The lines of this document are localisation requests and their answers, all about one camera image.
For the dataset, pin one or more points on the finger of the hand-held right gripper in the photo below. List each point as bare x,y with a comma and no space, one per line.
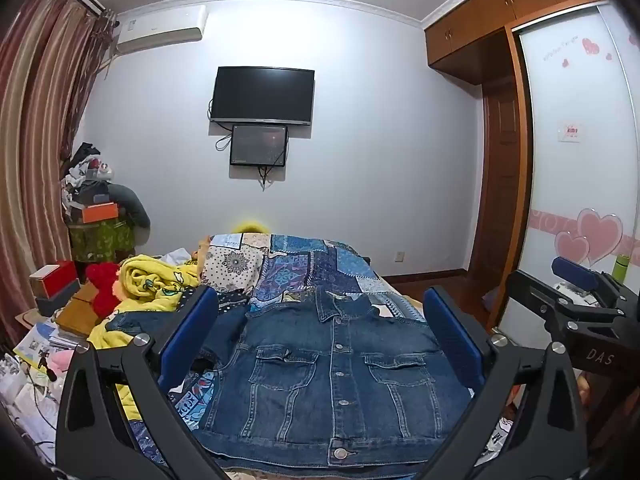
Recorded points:
575,270
540,292

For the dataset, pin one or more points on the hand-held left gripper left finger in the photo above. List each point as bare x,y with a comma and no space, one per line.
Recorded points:
192,330

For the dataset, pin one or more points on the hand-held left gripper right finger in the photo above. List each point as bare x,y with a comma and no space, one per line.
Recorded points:
452,330

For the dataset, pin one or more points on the blue denim jacket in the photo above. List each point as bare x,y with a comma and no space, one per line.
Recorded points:
310,380

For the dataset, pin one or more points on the pile of clothes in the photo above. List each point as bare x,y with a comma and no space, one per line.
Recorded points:
85,175

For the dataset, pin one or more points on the green bottle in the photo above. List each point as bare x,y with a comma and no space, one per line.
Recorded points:
620,267

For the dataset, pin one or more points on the pale blue bag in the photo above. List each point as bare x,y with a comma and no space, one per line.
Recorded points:
491,299

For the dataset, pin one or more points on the yellow cartoon blanket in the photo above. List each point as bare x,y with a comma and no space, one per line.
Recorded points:
150,280

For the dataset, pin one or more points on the white heart-print sliding door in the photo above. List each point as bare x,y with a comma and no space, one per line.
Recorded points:
575,200

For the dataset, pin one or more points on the red plush toy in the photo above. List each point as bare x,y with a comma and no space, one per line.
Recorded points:
102,290

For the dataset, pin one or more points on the brown cardboard box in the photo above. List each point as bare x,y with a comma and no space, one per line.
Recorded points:
77,312

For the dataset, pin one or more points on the yellow fuzzy pillow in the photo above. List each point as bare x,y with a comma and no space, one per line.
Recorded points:
252,226

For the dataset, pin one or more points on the brown wooden door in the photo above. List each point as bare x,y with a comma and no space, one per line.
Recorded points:
500,175

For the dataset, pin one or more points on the blue patchwork blanket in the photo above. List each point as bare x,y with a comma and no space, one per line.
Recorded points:
300,265

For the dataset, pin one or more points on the green patterned cloth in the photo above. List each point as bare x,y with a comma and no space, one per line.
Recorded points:
100,242

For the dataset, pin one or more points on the grey box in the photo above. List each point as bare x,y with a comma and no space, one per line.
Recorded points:
57,304

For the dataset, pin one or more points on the red door sticker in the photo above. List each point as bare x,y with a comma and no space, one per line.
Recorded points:
569,132

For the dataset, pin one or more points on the grey plush cushion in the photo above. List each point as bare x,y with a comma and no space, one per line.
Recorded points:
131,205

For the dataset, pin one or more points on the red box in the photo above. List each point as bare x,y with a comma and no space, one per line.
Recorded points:
57,277

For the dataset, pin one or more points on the orange box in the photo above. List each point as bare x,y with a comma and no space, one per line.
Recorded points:
100,212

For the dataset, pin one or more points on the small black monitor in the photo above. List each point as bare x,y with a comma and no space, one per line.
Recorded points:
259,145

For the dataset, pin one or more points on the wooden wardrobe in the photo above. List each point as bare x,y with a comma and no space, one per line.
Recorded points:
480,25

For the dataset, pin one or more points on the striped brown curtain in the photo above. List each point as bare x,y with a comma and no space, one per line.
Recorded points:
40,110

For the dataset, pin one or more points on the white air conditioner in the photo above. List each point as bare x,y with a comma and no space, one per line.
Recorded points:
160,27

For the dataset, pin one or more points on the black wall television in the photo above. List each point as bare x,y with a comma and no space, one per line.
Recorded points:
262,94

